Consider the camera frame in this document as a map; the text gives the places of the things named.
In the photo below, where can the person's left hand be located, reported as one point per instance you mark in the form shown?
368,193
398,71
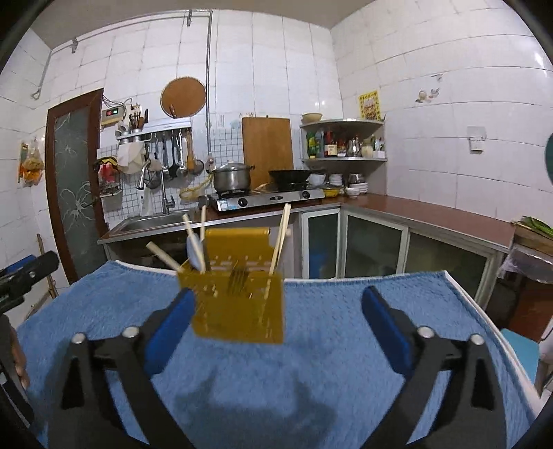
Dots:
20,358

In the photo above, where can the blue towel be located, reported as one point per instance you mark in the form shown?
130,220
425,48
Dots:
324,367

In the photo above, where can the beige bowl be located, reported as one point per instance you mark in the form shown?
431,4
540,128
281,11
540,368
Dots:
312,118

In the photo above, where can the round green board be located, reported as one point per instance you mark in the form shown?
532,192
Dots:
549,157

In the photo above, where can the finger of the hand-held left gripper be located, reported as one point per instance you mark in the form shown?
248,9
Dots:
34,265

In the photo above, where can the hanging plastic bag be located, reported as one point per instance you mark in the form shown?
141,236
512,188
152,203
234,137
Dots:
32,166

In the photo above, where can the wooden cutting board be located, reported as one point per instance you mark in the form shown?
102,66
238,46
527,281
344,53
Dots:
268,146

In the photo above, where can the steel faucet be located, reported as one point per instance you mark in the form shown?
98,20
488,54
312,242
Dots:
164,190

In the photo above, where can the yellow utensil holder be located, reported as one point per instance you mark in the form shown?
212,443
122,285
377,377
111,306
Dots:
242,319

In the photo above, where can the steel wall rack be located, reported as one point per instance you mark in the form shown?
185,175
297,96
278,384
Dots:
160,126

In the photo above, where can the green vegetables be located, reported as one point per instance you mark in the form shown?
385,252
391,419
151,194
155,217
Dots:
535,225

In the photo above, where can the steel cooking pot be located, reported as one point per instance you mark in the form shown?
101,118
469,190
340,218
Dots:
231,179

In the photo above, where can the decorative wall hooks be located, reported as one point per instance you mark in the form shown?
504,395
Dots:
427,94

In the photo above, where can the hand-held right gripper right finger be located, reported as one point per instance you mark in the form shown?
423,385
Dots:
386,332

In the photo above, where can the steel water pipe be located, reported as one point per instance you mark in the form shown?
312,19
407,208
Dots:
209,86

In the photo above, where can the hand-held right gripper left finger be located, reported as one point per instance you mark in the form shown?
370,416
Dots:
170,332

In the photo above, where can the wooden crate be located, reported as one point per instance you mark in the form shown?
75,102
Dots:
533,244

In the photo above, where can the stack of white bowls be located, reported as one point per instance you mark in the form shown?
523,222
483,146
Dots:
358,188

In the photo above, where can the yellow wall picture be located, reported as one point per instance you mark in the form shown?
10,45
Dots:
369,105

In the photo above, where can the blue stool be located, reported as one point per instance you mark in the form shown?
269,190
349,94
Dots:
520,349

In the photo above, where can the steel sink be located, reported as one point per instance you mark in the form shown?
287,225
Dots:
142,222

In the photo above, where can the row of hanging cooking utensils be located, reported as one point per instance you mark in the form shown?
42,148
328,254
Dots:
177,155

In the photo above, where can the wooden broom stick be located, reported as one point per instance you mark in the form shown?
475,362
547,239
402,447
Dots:
46,263

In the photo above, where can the steel gas stove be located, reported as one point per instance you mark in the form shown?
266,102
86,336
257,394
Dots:
268,200

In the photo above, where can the steel corner shelf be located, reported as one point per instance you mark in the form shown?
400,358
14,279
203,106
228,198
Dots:
345,160

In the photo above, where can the light blue plastic spoon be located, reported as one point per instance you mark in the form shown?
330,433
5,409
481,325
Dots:
195,257

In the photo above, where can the black wok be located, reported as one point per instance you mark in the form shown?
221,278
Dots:
289,177

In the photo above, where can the kitchen counter cabinet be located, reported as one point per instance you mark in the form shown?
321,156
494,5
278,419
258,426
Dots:
371,246

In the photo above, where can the white power strip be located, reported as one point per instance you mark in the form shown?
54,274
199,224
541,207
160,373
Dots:
112,113

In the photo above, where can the white wall socket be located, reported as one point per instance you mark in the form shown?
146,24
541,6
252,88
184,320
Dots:
476,138

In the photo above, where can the white hanging cloth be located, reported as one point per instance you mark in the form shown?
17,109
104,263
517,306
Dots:
129,157

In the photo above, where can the dark brown glass door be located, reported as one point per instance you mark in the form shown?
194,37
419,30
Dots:
75,194

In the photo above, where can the row of condiment bottles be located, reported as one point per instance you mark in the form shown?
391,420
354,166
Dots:
330,144

